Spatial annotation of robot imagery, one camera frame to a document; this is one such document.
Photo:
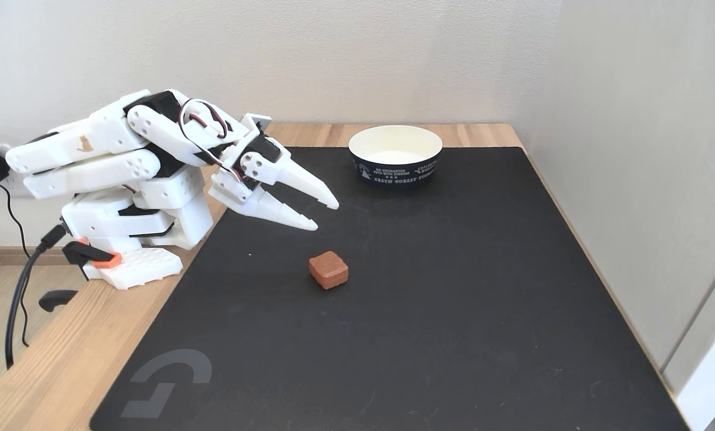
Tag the brown cube toy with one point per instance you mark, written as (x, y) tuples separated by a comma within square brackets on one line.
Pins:
[(329, 269)]

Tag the white and navy paper bowl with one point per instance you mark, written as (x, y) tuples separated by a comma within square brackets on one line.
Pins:
[(394, 152)]

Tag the black and orange table clamp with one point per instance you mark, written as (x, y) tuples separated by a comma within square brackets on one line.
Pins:
[(81, 252)]

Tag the black desk mat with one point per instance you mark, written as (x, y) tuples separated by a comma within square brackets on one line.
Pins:
[(429, 311)]

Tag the white wall outlet plate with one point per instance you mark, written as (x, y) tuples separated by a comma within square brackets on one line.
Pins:
[(11, 188)]

